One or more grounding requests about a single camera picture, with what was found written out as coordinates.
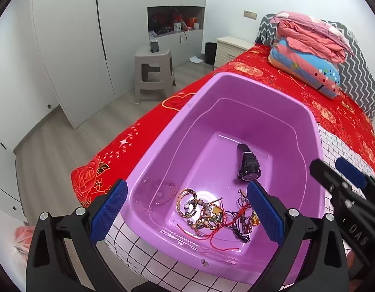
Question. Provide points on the grey plastic stool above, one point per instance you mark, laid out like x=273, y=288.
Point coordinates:
x=154, y=64

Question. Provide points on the white container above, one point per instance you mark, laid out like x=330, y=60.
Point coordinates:
x=178, y=26

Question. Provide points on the pink checked bed sheet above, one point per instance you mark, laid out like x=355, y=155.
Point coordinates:
x=327, y=141

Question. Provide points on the black wrist watch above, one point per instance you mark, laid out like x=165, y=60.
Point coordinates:
x=248, y=164

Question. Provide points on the cluttered wardrobe niche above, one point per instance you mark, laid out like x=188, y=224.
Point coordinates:
x=163, y=18

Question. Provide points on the white paper scrap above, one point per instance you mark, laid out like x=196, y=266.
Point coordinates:
x=196, y=60

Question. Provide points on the small black device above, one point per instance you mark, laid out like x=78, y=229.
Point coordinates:
x=154, y=46

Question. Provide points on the pink folded quilt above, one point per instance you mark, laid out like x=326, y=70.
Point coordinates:
x=309, y=30

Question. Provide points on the colourful dotted pillow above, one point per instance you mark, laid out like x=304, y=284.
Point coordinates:
x=306, y=67

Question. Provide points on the wall switch plate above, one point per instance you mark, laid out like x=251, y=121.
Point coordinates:
x=250, y=14

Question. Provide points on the red box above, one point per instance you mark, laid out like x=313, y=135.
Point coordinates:
x=191, y=22

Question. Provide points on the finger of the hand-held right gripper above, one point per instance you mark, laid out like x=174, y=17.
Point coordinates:
x=350, y=172
x=327, y=175

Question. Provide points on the red plastic bag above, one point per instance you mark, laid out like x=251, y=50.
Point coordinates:
x=23, y=243

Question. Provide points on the black waste bin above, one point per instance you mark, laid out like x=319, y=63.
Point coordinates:
x=210, y=53

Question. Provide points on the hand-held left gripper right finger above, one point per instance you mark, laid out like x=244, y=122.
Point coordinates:
x=266, y=210

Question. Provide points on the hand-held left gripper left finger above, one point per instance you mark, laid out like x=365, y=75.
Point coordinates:
x=110, y=206

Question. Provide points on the purple plastic tub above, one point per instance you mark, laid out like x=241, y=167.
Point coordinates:
x=251, y=112

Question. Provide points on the yellow flower charm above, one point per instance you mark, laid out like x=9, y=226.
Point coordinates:
x=217, y=211

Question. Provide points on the red patterned bed sheet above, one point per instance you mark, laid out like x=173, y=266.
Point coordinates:
x=129, y=146

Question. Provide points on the cream nightstand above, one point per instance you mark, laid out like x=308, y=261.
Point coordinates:
x=230, y=47

